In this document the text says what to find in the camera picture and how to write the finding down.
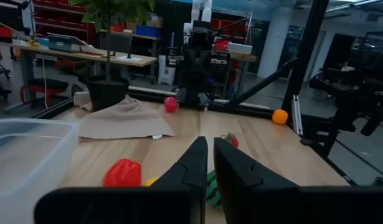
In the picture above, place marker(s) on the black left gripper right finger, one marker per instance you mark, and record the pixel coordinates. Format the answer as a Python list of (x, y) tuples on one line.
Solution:
[(256, 202)]

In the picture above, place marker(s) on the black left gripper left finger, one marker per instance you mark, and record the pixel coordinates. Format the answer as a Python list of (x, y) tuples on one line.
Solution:
[(178, 202)]

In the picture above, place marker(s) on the yellow toy lemon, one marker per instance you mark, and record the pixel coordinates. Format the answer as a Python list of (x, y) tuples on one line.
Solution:
[(150, 181)]

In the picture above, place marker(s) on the green striped toy watermelon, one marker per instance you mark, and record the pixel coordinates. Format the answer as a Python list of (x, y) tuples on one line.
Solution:
[(213, 193)]

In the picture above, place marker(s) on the red toy bell pepper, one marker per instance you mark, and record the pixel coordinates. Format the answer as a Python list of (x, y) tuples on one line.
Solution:
[(122, 174)]

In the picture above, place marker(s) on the red toy strawberry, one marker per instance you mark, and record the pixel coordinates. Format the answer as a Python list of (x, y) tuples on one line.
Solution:
[(234, 142)]

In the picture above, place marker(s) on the orange toy orange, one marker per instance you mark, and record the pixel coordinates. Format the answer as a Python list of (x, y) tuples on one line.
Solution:
[(280, 117)]

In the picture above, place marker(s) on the red round toy fruit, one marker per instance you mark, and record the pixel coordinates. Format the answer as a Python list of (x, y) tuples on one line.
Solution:
[(171, 104)]

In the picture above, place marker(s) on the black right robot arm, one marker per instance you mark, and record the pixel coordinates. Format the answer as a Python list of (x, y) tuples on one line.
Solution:
[(197, 62)]

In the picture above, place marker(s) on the clear plastic tupperware container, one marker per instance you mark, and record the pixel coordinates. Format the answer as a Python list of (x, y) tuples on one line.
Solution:
[(23, 161)]

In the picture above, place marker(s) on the silver aluminium profile bar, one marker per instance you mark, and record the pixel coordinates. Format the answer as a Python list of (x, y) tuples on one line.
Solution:
[(297, 115)]

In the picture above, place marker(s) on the beige cloth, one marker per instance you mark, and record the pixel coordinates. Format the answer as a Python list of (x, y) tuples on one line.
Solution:
[(125, 121)]

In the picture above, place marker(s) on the green plant in black pot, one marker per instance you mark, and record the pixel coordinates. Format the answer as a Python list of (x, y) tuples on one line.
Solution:
[(107, 93)]

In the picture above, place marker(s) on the white bin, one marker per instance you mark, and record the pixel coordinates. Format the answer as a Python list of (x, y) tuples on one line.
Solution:
[(166, 71)]

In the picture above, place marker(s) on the white box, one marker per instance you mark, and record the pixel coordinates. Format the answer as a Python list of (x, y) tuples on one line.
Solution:
[(239, 48)]

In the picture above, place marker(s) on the white round pillar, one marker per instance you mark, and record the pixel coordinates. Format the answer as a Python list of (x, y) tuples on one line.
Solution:
[(273, 43)]

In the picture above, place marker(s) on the wooden workbench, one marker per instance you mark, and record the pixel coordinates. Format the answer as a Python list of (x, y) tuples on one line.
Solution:
[(85, 56)]

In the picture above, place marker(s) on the blue crate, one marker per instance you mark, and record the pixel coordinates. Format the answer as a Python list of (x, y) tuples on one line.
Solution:
[(147, 31)]

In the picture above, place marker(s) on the red and black stool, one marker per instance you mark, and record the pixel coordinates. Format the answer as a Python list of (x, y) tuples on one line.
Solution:
[(45, 85)]

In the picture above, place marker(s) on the teal box on workbench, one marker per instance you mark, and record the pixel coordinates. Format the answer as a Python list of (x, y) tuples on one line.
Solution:
[(62, 43)]

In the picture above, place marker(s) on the red bin storage shelf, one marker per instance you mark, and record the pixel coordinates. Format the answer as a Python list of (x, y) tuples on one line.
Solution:
[(54, 23)]

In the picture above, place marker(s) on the black aluminium table frame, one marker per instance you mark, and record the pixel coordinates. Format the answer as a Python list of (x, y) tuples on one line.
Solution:
[(306, 46)]

